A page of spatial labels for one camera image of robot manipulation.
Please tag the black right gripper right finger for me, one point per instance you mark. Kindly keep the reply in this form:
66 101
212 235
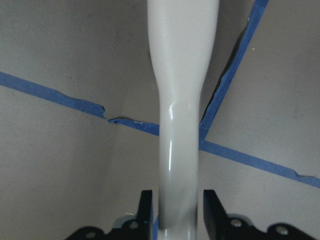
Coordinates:
222 226

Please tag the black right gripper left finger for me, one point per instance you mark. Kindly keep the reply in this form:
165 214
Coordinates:
137 227

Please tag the beige plastic dustpan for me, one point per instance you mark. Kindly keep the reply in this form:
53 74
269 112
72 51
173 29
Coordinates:
181 35

